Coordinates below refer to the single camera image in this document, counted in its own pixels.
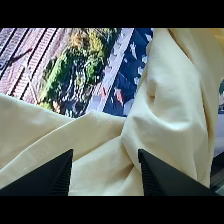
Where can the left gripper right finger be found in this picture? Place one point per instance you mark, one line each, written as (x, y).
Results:
(163, 180)

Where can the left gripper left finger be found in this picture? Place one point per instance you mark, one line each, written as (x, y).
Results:
(46, 178)

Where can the pale yellow T-shirt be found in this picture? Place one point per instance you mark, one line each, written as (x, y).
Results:
(100, 146)

